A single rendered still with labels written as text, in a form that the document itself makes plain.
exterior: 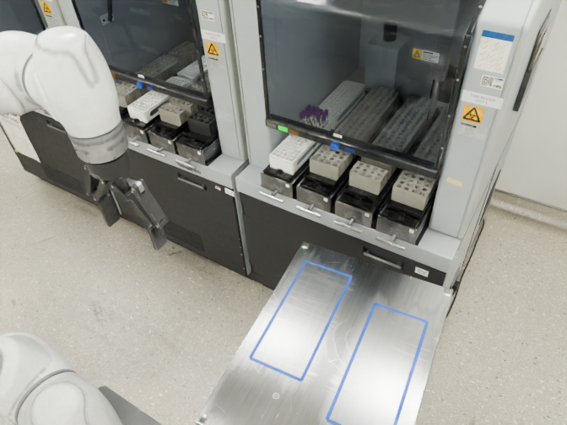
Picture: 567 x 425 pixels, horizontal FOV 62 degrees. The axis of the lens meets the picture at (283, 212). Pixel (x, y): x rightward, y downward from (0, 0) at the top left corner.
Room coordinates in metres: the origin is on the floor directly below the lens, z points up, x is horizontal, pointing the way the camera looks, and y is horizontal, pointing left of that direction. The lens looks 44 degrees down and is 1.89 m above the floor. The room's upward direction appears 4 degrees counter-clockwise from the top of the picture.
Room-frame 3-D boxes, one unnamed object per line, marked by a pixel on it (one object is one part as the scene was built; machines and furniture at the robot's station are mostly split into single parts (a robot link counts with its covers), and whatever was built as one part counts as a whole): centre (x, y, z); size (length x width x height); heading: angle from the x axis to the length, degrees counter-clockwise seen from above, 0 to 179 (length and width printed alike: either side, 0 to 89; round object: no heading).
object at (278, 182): (1.55, -0.16, 0.78); 0.73 x 0.14 x 0.09; 146
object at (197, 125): (1.59, 0.30, 0.85); 0.12 x 0.02 x 0.06; 56
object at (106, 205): (0.73, 0.36, 1.22); 0.03 x 0.01 x 0.07; 146
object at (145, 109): (1.84, 0.50, 0.83); 0.30 x 0.10 x 0.06; 146
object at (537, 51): (1.30, -0.78, 1.19); 0.17 x 0.02 x 0.25; 146
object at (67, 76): (0.70, 0.32, 1.54); 0.13 x 0.11 x 0.16; 49
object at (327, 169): (1.27, -0.15, 0.85); 0.12 x 0.02 x 0.06; 56
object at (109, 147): (0.69, 0.31, 1.43); 0.09 x 0.09 x 0.06
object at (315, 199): (1.47, -0.29, 0.78); 0.73 x 0.14 x 0.09; 146
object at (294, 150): (1.44, -0.08, 0.83); 0.30 x 0.10 x 0.06; 146
